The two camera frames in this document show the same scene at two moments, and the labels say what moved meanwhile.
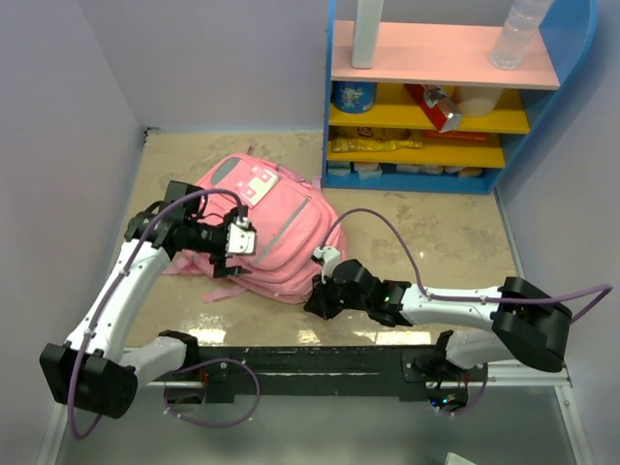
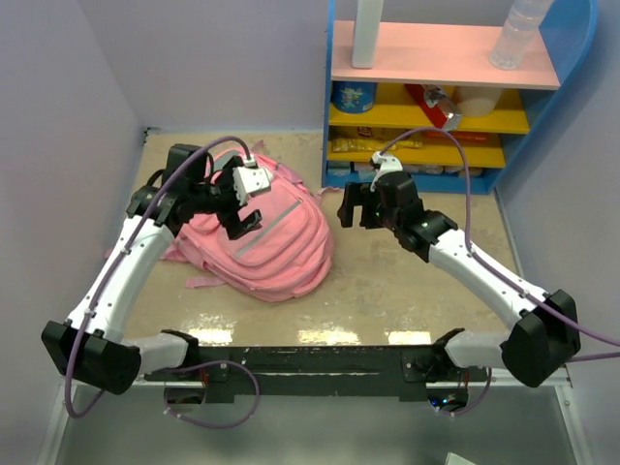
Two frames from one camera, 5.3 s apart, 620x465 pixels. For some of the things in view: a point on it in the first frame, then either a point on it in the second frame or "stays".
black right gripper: [319, 302] -> [358, 196]
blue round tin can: [354, 97] stays
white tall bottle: [368, 19] stays
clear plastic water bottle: [523, 19] stays
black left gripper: [221, 269] -> [232, 221]
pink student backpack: [293, 221] stays
